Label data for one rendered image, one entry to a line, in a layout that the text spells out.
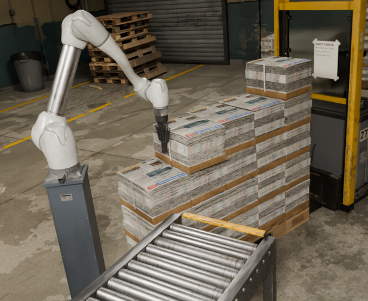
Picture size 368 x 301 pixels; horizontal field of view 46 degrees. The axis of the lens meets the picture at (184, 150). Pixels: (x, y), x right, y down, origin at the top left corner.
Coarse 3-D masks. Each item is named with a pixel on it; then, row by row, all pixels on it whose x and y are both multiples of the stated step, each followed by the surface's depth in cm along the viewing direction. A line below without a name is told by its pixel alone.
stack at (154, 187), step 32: (160, 160) 278; (256, 160) 291; (128, 192) 262; (160, 192) 245; (192, 192) 261; (224, 192) 279; (256, 192) 299; (128, 224) 274; (192, 224) 267; (256, 224) 308
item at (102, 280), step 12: (168, 216) 216; (180, 216) 217; (156, 228) 207; (168, 228) 209; (144, 240) 198; (132, 252) 191; (120, 264) 183; (108, 276) 176; (96, 288) 170; (72, 300) 165; (84, 300) 164
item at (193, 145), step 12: (180, 132) 253; (192, 132) 251; (204, 132) 251; (216, 132) 256; (180, 144) 251; (192, 144) 247; (204, 144) 254; (216, 144) 259; (180, 156) 255; (192, 156) 251; (204, 156) 256; (216, 156) 262
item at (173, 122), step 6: (168, 120) 277; (174, 120) 276; (180, 120) 275; (186, 120) 274; (192, 120) 273; (168, 126) 266; (174, 126) 266; (156, 132) 271; (156, 138) 274; (156, 144) 275; (156, 150) 278
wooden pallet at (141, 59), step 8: (144, 40) 893; (152, 40) 917; (128, 48) 865; (136, 48) 882; (144, 48) 908; (152, 48) 929; (128, 56) 860; (144, 56) 883; (152, 56) 907; (160, 56) 931; (136, 64) 856; (144, 64) 894; (152, 64) 923; (160, 64) 943; (136, 72) 872; (152, 72) 897; (160, 72) 920
